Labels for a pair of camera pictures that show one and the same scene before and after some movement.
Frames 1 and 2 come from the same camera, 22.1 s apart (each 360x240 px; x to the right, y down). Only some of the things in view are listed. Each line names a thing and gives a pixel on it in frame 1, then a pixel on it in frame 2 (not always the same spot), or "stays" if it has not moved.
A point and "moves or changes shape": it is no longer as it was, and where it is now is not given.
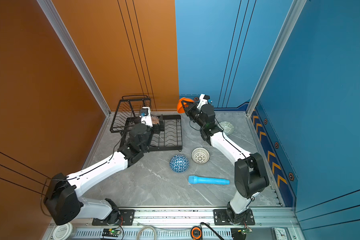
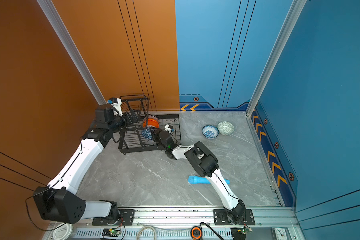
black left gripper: x=157 y=130 to x=129 y=121
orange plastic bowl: x=180 y=107 moves or changes shape
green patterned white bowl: x=228 y=128 stays
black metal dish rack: x=128 y=111 stays
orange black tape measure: x=196 y=233 stays
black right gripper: x=189 y=111 to x=156 y=134
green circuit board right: x=244 y=230 stays
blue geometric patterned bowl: x=179 y=163 moves or changes shape
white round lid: x=63 y=232 stays
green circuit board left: x=111 y=232 stays
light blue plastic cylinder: x=194 y=180 stays
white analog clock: x=280 y=233 stays
